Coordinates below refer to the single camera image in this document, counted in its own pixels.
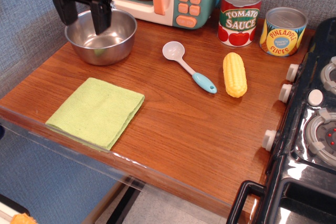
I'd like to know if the clear acrylic edge guard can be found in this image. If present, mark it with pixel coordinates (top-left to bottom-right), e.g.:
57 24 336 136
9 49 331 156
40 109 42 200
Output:
1 106 230 215

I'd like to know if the stainless steel pan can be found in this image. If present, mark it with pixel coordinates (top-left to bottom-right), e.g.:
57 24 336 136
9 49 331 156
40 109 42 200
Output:
65 9 138 66

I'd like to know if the pineapple slices can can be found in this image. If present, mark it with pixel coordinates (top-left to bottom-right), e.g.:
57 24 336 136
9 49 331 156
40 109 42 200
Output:
259 7 308 57

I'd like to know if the white spoon teal handle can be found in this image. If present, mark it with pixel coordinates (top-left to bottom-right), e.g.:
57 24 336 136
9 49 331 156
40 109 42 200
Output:
162 41 217 94

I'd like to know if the black toy stove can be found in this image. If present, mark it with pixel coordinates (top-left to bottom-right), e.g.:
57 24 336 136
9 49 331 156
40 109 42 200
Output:
227 18 335 223

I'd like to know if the tomato sauce can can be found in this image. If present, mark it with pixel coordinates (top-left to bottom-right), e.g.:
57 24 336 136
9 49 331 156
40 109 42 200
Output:
217 0 262 47

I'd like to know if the green folded cloth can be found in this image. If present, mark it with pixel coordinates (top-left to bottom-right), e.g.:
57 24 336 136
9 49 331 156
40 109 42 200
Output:
46 78 145 151

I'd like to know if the yellow toy corn cob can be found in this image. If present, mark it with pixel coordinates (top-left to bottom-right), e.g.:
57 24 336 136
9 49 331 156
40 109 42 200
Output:
223 52 247 98

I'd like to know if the orange object bottom left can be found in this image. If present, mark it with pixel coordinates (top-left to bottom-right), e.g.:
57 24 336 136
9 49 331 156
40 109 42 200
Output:
10 213 37 224

